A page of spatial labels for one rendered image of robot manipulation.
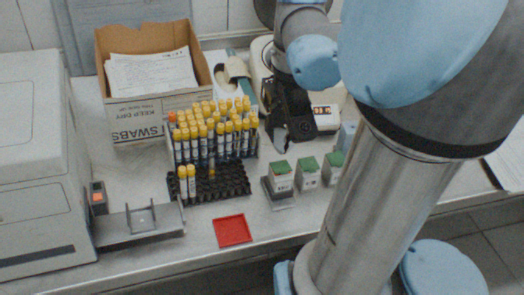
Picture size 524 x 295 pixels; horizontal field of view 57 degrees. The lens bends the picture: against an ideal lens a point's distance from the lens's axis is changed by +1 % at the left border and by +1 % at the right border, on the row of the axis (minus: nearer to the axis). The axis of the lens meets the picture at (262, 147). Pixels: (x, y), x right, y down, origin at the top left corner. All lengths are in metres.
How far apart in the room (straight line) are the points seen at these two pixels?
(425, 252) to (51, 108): 0.59
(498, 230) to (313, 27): 1.82
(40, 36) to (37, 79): 0.50
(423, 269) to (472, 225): 1.71
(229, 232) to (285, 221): 0.12
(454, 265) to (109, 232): 0.61
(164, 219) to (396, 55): 0.74
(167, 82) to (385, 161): 0.91
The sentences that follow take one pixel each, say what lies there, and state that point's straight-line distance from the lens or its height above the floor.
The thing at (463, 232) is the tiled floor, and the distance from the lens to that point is 2.29.
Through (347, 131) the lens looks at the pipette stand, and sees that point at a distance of 1.07.
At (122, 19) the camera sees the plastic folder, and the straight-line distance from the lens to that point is 1.32.
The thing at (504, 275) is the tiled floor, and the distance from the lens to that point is 2.25.
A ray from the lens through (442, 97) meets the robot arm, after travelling 0.30.
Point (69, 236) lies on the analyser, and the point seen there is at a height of 0.98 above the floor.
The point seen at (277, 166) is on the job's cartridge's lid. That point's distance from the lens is 0.98.
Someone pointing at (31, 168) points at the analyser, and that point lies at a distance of 0.76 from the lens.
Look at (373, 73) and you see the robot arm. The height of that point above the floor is 1.52.
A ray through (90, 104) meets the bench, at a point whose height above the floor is 0.87.
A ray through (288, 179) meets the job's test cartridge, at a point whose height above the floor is 0.94.
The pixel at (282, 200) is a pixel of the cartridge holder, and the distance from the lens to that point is 1.02.
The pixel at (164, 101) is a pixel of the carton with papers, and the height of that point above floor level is 1.00.
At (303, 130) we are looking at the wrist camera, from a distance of 0.80.
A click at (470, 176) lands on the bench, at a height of 0.88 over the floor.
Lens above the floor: 1.69
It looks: 46 degrees down
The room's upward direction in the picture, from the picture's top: 6 degrees clockwise
